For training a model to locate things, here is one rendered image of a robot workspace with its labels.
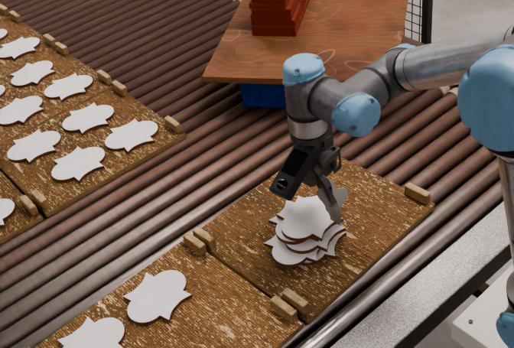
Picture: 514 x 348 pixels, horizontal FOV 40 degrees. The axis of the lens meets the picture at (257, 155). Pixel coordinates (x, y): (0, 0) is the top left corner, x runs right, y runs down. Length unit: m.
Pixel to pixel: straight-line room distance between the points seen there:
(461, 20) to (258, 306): 3.04
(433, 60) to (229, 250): 0.61
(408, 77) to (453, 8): 3.11
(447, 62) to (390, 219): 0.49
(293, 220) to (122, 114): 0.70
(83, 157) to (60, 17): 0.91
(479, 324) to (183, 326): 0.55
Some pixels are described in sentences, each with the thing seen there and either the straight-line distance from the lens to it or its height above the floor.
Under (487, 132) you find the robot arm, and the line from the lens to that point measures 0.93.
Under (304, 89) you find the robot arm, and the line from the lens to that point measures 1.26.
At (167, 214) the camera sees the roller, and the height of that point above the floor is 0.92.
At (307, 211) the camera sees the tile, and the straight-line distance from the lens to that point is 1.50.
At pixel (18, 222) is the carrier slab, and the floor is 0.94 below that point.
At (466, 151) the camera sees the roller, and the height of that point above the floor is 0.91.
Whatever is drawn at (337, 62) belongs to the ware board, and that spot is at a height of 1.04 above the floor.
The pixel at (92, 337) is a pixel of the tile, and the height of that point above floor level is 0.95.
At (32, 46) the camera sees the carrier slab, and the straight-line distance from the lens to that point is 2.44.
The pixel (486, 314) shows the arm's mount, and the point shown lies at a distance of 1.41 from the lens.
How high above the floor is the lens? 2.01
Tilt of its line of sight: 38 degrees down
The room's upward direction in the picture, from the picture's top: 9 degrees counter-clockwise
